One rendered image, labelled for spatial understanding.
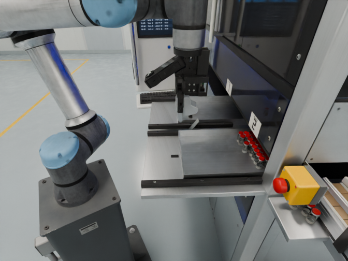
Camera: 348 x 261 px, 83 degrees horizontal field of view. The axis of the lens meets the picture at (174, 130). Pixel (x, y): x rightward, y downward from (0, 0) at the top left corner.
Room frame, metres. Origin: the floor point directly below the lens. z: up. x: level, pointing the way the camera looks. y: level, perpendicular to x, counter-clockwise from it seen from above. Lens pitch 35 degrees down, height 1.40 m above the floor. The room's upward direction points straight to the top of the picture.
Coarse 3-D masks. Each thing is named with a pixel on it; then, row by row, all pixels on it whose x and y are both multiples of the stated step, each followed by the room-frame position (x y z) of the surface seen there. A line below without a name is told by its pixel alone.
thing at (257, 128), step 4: (252, 112) 0.62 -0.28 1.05; (252, 116) 0.62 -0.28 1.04; (252, 120) 0.61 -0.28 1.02; (256, 120) 0.58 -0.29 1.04; (252, 124) 0.60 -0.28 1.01; (256, 124) 0.57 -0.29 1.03; (260, 124) 0.55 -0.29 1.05; (252, 128) 0.59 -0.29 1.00; (256, 128) 0.57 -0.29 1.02; (256, 132) 0.56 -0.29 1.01; (256, 136) 0.55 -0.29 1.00
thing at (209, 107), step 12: (192, 96) 1.05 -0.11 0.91; (204, 96) 1.05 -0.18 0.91; (216, 96) 1.05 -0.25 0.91; (228, 96) 1.06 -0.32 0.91; (204, 108) 0.96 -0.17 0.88; (216, 108) 0.96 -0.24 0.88; (228, 108) 0.96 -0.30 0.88; (192, 120) 0.79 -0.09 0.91; (204, 120) 0.79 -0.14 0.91; (216, 120) 0.80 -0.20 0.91; (228, 120) 0.80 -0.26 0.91; (240, 120) 0.80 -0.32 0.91
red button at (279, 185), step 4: (276, 180) 0.34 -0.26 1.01; (280, 180) 0.34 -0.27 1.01; (284, 180) 0.34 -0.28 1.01; (276, 184) 0.33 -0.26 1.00; (280, 184) 0.33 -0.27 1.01; (284, 184) 0.33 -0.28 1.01; (276, 188) 0.33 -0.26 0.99; (280, 188) 0.32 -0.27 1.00; (284, 188) 0.32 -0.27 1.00; (280, 192) 0.32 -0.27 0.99; (284, 192) 0.32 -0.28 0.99
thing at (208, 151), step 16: (224, 128) 0.72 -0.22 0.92; (240, 128) 0.72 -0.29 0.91; (192, 144) 0.65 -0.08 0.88; (208, 144) 0.65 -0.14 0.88; (224, 144) 0.65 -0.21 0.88; (192, 160) 0.55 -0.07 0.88; (208, 160) 0.55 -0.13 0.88; (224, 160) 0.55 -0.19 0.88; (240, 160) 0.55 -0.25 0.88; (192, 176) 0.45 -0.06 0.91; (208, 176) 0.45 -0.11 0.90; (224, 176) 0.45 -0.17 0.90; (240, 176) 0.46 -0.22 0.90; (256, 176) 0.46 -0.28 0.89
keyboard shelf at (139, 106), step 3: (162, 90) 1.40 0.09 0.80; (165, 90) 1.40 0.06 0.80; (168, 90) 1.40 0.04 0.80; (171, 90) 1.40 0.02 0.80; (138, 96) 1.28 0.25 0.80; (138, 99) 1.23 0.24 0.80; (138, 102) 1.19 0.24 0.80; (138, 105) 1.15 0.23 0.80; (141, 105) 1.15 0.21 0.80; (144, 105) 1.15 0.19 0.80; (147, 105) 1.15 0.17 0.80; (150, 105) 1.15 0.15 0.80; (138, 108) 1.13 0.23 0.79; (141, 108) 1.13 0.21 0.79; (144, 108) 1.14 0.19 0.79; (147, 108) 1.14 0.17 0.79
